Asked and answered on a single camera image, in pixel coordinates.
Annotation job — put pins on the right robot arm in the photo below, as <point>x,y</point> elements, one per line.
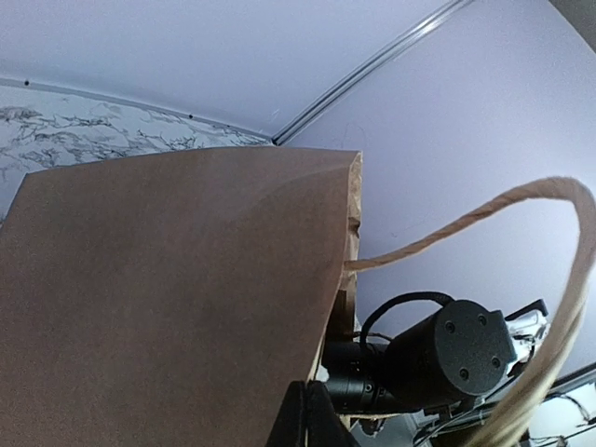
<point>456,355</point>

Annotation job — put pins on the right aluminium frame post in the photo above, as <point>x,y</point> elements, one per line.
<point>395,48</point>

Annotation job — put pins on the brown paper bag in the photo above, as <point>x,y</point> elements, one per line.
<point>171,299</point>

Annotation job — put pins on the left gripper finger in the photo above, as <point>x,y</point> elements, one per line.
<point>306,417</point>

